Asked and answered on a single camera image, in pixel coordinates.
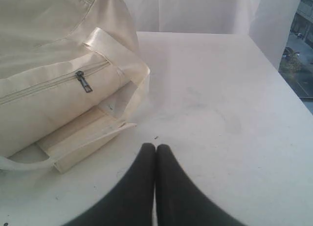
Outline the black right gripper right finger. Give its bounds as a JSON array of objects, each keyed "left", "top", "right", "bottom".
[{"left": 156, "top": 144, "right": 243, "bottom": 226}]

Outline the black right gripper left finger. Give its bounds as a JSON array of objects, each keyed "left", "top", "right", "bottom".
[{"left": 66, "top": 143, "right": 156, "bottom": 226}]

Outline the cream duffel bag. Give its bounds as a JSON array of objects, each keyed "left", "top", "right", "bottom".
[{"left": 0, "top": 0, "right": 150, "bottom": 172}]

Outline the white backdrop curtain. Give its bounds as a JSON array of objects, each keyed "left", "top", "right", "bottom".
[{"left": 125, "top": 0, "right": 300, "bottom": 67}]

